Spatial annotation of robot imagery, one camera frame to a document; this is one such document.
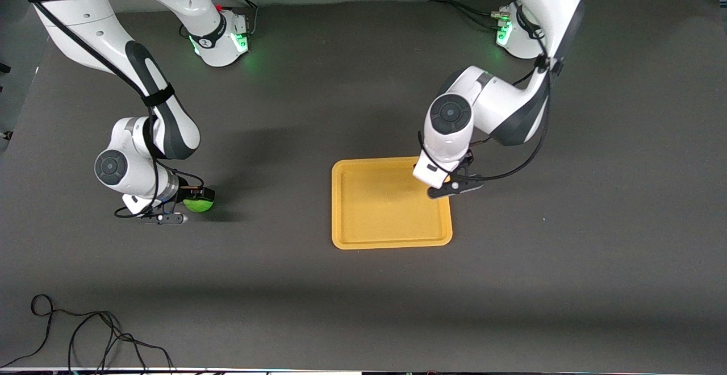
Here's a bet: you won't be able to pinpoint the green apple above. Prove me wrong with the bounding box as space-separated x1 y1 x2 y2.
183 196 215 214

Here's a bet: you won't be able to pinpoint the yellow plastic tray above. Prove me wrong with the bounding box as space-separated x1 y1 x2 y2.
331 156 453 250

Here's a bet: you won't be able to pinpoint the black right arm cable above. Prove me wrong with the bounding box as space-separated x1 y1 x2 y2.
17 0 205 219

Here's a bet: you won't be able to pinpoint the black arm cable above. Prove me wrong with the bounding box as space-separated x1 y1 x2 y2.
17 0 205 219
418 0 564 182

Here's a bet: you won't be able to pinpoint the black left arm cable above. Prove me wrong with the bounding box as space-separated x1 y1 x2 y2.
418 0 564 182

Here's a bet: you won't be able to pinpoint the thin black loose cable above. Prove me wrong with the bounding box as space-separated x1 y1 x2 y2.
0 294 177 371

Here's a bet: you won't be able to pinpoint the black left base cables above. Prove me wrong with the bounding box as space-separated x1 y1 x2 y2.
431 0 507 30

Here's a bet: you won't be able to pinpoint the black base cables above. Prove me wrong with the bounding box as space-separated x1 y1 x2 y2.
213 0 259 38
431 0 507 30

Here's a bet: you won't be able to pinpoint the black right base cables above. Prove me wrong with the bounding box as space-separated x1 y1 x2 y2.
213 0 259 38

